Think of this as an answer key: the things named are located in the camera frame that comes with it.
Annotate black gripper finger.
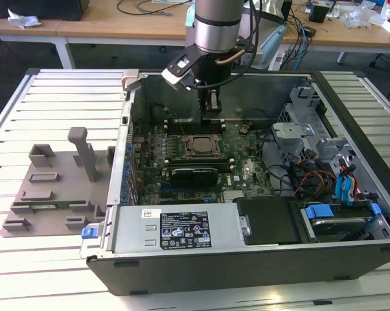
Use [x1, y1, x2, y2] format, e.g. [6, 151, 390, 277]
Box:
[198, 93, 222, 121]

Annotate metal socket cover frame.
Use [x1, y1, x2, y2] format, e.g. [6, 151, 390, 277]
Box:
[183, 135, 222, 158]

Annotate CPU socket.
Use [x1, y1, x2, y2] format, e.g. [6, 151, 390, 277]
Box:
[181, 133, 222, 159]

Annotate RAM slot with black clips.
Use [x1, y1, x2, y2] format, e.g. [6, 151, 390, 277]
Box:
[164, 155, 230, 160]
[165, 122, 224, 128]
[164, 161, 231, 165]
[165, 129, 224, 135]

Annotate RAM slot with white clips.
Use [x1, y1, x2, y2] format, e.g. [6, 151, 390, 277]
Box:
[164, 163, 233, 169]
[165, 119, 224, 124]
[164, 157, 231, 163]
[165, 126, 224, 131]

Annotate green Dell motherboard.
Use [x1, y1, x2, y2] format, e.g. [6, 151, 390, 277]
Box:
[126, 118, 282, 207]

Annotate black Nvidia graphics card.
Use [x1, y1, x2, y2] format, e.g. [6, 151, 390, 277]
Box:
[162, 165, 220, 188]

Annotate white labelled box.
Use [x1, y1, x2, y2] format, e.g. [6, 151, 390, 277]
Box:
[268, 48, 287, 71]

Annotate metal drive cage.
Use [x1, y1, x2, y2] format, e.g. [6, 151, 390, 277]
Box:
[270, 86, 360, 169]

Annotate black computer tower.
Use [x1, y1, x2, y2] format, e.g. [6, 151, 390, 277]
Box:
[281, 0, 293, 25]

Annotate small black box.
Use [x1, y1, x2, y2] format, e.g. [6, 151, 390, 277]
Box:
[307, 5, 329, 23]

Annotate black plastic shroud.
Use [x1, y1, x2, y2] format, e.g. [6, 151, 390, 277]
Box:
[236, 196, 310, 247]

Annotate long wooden desk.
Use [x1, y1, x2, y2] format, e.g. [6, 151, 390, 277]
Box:
[57, 0, 390, 69]

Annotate silver power supply unit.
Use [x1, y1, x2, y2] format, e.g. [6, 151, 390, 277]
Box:
[99, 203, 249, 255]

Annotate hard disk in blue carrier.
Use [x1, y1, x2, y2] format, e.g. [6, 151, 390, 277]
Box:
[304, 202, 382, 242]

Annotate clear plastic bags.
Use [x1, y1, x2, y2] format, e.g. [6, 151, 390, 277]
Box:
[339, 5, 387, 29]

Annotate grey parts rack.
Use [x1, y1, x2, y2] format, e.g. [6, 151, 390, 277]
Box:
[0, 126, 118, 240]

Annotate black open PC case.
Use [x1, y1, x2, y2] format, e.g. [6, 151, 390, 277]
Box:
[80, 69, 390, 297]

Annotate blue plastic latch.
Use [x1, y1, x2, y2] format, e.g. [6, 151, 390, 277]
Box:
[80, 227, 98, 241]

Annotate green RAM stick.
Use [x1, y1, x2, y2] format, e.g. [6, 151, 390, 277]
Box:
[29, 200, 87, 208]

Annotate large black box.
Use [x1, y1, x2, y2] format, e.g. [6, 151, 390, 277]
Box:
[0, 0, 91, 22]

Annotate crumpled white paper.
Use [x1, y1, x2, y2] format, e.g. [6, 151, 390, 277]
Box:
[7, 8, 42, 30]

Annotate black camera cable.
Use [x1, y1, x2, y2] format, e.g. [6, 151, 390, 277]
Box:
[191, 0, 264, 90]

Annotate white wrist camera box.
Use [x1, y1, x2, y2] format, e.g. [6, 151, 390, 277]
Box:
[161, 53, 199, 90]

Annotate black looped cable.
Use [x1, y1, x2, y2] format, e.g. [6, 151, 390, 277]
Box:
[260, 128, 296, 197]

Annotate red yellow wire bundle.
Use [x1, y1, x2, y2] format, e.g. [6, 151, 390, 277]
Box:
[298, 170, 337, 197]

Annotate blue disk wire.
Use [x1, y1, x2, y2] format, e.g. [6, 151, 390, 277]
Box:
[336, 173, 348, 203]
[343, 164, 358, 208]

